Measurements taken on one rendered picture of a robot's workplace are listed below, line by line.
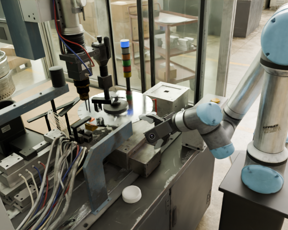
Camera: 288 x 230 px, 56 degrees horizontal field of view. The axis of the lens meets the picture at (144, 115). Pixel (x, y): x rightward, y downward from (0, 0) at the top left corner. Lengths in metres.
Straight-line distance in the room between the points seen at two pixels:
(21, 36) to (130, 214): 0.71
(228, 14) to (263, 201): 0.78
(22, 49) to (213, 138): 0.72
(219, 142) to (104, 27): 1.08
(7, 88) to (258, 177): 1.26
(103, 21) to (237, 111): 1.03
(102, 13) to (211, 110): 1.04
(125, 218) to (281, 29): 0.72
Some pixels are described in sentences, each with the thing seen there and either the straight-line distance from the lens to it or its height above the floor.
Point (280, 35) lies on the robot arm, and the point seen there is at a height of 1.34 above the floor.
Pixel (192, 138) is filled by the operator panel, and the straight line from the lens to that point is 1.22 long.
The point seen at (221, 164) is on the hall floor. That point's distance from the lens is 2.36.
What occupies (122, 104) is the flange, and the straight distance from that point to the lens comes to 1.18.
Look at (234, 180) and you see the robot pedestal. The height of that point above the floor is 0.75.
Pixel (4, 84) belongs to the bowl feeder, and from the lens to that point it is 1.57.
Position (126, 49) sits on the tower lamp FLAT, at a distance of 1.38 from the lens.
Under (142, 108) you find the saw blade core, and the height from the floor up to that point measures 0.95.
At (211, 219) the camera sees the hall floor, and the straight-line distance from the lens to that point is 1.95.
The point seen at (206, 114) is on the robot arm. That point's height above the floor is 1.09.
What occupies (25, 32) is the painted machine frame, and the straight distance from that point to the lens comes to 1.01.
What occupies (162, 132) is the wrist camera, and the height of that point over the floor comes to 0.97.
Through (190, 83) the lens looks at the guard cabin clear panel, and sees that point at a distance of 1.49.
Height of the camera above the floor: 1.50
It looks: 30 degrees down
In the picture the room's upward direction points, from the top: 3 degrees counter-clockwise
